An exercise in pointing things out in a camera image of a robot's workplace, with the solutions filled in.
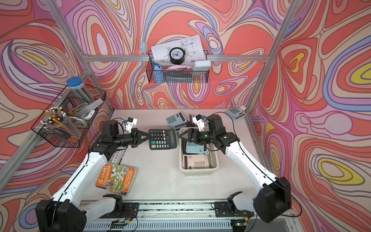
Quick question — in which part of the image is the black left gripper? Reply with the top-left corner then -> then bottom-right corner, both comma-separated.
111,129 -> 151,149

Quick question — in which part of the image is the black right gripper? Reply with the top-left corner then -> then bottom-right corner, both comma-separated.
180,128 -> 215,145

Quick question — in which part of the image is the black calculator face down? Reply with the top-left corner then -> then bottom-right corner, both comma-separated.
148,129 -> 177,150

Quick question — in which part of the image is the pink calculator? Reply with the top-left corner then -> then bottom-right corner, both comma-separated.
182,154 -> 209,170

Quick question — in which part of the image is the cream plastic storage box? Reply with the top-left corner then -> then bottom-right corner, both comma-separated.
179,138 -> 219,176

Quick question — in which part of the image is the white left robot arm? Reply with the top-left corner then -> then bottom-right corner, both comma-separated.
35,128 -> 148,232

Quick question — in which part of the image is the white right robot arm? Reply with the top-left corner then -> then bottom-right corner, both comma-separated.
179,128 -> 292,223

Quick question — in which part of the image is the small blue calculator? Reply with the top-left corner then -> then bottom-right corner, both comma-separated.
174,121 -> 187,136

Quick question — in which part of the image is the blue calculator far corner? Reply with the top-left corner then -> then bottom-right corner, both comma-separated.
225,107 -> 246,120

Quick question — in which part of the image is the white box in basket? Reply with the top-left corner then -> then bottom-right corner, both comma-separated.
192,61 -> 212,72

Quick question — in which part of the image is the newspaper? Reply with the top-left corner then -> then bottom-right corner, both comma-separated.
108,149 -> 126,165

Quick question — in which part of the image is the colourful children's book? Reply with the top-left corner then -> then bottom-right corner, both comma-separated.
95,163 -> 138,196

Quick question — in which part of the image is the grey stapler in basket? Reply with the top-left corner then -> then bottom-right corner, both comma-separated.
72,98 -> 103,120

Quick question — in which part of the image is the blue lid pencil jar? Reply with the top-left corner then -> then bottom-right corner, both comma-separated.
66,77 -> 94,103

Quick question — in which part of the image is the clear cup of pencils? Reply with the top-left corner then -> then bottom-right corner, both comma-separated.
40,107 -> 81,141

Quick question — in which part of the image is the black round clock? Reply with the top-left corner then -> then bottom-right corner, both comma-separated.
169,47 -> 185,65

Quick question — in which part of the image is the white paper drawing sheet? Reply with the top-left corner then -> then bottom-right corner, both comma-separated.
151,35 -> 206,66

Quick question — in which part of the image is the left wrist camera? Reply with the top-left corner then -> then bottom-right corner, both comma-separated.
123,118 -> 137,133

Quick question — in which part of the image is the black wire basket back wall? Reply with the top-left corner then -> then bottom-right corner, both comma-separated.
146,50 -> 209,84

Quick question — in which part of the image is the black wire basket wall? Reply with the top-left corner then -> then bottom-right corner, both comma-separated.
146,50 -> 209,84
31,85 -> 106,148

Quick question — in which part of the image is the black wire basket left wall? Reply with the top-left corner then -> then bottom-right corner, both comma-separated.
31,85 -> 106,148

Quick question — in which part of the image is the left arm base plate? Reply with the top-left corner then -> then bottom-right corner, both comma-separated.
100,203 -> 139,219

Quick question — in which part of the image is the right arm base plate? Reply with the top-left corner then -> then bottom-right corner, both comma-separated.
211,201 -> 255,219

